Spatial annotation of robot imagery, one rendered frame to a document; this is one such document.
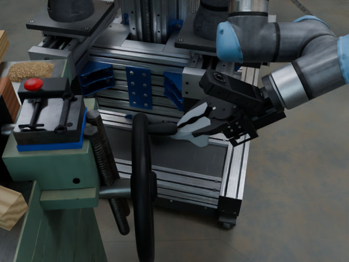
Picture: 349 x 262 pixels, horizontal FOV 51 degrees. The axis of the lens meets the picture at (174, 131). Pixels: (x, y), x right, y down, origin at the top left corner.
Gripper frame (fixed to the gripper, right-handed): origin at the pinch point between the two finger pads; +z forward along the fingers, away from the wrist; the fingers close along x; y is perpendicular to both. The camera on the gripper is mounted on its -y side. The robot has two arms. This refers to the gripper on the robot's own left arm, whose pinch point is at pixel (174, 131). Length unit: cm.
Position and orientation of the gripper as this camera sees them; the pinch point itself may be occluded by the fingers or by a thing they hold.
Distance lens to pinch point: 70.0
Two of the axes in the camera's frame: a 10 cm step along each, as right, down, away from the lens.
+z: -8.6, 4.1, 3.2
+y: 5.1, 5.8, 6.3
